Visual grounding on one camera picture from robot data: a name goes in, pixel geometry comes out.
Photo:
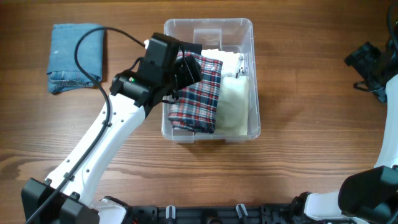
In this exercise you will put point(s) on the white printed t-shirt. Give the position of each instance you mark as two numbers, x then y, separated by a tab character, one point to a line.
233	63

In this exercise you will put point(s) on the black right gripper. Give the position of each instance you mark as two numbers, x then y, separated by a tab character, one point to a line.
360	58

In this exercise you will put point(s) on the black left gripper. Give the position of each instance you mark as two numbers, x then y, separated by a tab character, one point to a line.
191	70

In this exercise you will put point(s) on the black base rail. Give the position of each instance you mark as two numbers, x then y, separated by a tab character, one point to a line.
264	214

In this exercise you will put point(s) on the black garment with tape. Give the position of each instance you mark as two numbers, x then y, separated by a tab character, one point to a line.
191	47

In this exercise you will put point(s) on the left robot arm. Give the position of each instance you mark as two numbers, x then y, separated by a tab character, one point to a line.
66	195

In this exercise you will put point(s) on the clear plastic storage container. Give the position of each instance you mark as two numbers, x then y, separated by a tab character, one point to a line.
229	35

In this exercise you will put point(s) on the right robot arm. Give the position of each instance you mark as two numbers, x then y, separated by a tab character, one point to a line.
369	196

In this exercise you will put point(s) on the red plaid shirt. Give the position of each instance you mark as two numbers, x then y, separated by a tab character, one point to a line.
195	109

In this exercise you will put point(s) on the cream garment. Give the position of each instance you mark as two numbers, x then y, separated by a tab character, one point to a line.
233	107

